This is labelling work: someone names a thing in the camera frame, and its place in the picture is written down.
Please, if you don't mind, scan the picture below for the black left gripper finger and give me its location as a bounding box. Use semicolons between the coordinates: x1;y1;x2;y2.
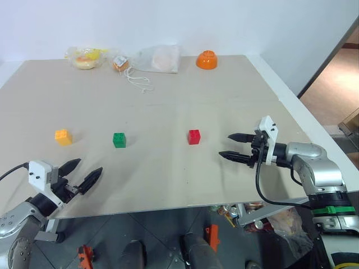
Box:
79;167;104;195
58;158;82;178

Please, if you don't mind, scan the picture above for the crumpled clear plastic bag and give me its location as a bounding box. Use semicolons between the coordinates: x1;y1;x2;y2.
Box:
268;208;314;257

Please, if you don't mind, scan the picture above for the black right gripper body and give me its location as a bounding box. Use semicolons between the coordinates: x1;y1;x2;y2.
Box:
247;130;268;169

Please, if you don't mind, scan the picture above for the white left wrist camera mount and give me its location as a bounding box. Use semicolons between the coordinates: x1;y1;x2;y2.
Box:
27;160;67;210

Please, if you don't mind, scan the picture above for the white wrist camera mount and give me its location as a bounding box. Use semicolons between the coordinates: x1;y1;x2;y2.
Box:
27;160;67;210
254;115;280;166

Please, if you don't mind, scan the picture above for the dark rounded shape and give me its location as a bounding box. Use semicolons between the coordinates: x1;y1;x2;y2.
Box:
179;233;225;269
121;239;149;269

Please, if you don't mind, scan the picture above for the clear bag with pale bun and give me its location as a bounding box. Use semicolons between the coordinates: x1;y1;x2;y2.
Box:
131;44;181;75

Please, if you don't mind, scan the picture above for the orange clamp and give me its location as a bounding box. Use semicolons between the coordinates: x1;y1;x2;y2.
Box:
204;224;221;253
76;244;98;269

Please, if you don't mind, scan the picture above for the bagged orange fruit with label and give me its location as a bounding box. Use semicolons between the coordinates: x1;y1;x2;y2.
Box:
112;54;131;73

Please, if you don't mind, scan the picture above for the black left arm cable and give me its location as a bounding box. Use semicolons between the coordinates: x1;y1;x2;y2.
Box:
0;163;30;182

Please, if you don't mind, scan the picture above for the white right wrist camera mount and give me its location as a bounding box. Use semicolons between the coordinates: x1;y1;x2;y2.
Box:
254;115;280;166

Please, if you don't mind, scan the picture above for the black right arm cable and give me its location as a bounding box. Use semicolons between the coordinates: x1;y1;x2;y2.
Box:
254;155;312;208

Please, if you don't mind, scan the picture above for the orange plastic bowl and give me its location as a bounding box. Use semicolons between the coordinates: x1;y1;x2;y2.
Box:
195;49;220;69

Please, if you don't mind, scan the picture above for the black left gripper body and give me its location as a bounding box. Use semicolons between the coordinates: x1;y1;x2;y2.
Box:
49;167;85;205

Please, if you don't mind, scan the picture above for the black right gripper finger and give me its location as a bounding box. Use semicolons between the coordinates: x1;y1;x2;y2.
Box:
218;150;252;166
227;133;255;144

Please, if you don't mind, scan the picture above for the clear bag with yellow toys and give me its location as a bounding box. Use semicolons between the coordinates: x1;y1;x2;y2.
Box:
64;46;111;71

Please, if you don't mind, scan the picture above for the grey table bracket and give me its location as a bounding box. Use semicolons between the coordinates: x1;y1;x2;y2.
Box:
34;218;60;242

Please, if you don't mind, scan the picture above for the white string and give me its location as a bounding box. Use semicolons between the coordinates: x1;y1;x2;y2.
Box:
123;67;156;95

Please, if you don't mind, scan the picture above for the red toy block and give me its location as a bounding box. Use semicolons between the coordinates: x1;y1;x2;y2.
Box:
187;129;201;146

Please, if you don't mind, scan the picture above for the yellow toy block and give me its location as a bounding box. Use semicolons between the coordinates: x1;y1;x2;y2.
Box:
54;128;73;147

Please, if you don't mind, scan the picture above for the green toy block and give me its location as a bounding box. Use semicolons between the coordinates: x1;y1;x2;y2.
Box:
112;132;127;149

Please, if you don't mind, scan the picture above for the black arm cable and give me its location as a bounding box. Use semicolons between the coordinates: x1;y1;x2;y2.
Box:
254;155;312;208
0;163;30;182

